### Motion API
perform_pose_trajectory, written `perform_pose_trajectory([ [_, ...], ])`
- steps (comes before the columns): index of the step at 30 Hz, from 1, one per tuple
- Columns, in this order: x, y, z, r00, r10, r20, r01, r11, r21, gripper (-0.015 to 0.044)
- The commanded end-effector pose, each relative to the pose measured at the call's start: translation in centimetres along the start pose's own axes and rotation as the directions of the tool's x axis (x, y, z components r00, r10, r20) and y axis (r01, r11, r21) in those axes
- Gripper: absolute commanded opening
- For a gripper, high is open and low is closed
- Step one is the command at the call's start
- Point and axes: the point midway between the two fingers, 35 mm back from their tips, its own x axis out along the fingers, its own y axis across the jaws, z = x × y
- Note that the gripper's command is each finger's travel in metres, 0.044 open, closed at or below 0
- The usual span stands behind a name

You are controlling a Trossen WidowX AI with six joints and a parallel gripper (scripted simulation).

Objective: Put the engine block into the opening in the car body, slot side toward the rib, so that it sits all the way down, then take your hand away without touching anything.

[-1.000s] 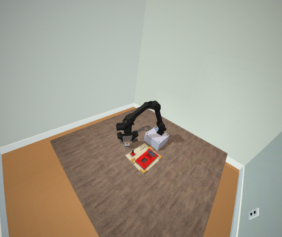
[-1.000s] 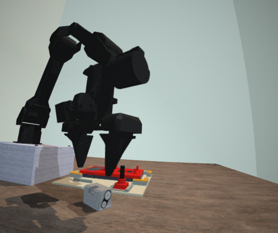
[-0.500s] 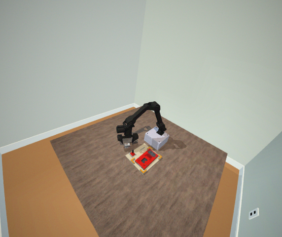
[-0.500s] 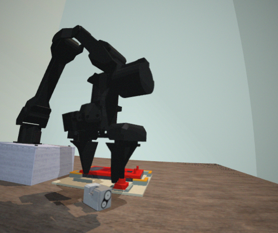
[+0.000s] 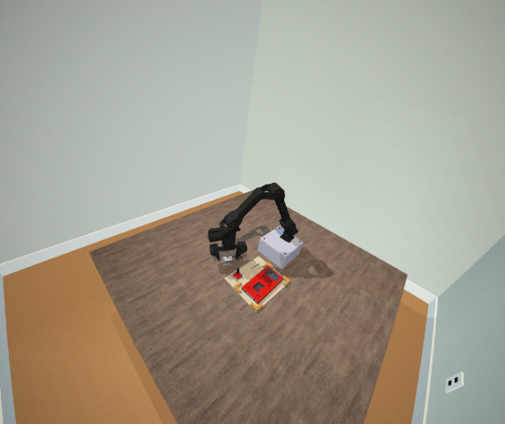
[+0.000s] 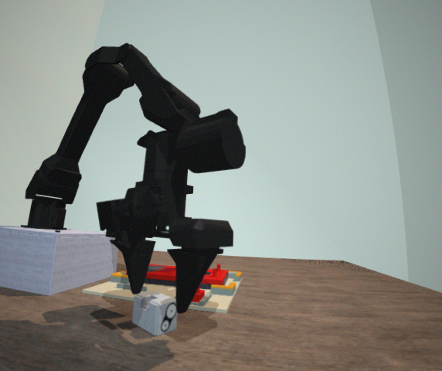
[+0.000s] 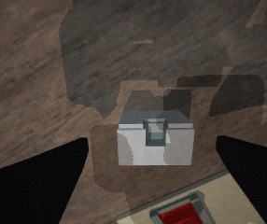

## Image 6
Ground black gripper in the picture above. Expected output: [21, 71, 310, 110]
[106, 171, 233, 314]

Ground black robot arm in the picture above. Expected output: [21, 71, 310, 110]
[21, 43, 246, 232]

